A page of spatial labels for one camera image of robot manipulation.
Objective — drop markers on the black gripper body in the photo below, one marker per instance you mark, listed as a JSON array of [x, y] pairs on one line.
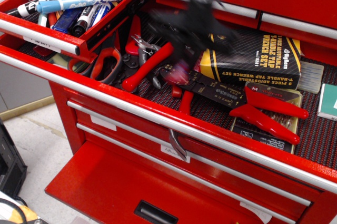
[[188, 30]]

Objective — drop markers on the red threadlocker glue tube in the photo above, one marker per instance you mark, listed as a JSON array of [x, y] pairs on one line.
[[178, 73]]

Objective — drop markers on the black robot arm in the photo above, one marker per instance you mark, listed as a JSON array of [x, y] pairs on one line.
[[188, 31]]

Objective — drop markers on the large red tool drawer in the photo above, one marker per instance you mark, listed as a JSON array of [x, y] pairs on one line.
[[184, 97]]

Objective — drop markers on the small red marker drawer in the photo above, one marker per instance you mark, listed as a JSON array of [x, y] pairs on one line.
[[36, 30]]

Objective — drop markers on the open red bottom drawer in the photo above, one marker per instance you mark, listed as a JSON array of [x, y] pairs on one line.
[[108, 187]]

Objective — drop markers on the red tool chest cabinet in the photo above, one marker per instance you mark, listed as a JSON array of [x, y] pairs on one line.
[[260, 190]]

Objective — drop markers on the black yellow tap wrench box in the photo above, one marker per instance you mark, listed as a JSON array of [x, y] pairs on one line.
[[257, 56]]

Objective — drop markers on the drill bit index case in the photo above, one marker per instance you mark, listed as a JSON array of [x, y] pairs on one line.
[[270, 116]]

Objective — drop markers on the black capped dry-erase marker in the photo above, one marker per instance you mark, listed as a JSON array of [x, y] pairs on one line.
[[84, 20]]

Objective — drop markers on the clear plastic bit case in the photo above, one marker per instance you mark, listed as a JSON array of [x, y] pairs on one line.
[[311, 77]]

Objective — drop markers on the blue rectangular eraser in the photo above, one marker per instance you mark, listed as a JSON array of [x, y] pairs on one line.
[[67, 20]]

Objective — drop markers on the teal white box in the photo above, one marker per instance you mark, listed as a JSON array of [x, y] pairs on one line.
[[327, 102]]

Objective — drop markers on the light blue Expo marker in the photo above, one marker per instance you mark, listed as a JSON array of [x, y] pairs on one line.
[[46, 7]]

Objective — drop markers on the black plastic crate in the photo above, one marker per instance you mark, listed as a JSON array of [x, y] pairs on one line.
[[13, 168]]

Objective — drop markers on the long red handled pliers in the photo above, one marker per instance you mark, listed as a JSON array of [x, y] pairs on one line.
[[148, 64]]

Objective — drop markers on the small red wire stripper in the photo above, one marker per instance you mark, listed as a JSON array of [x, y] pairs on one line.
[[131, 47]]

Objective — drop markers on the red handled wire crimper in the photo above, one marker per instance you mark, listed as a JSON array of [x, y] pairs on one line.
[[244, 103]]

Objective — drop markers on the red grey handled scissors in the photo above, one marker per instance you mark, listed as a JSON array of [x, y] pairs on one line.
[[107, 64]]

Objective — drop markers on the silver hook on handle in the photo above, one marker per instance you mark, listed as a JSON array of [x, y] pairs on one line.
[[174, 141]]

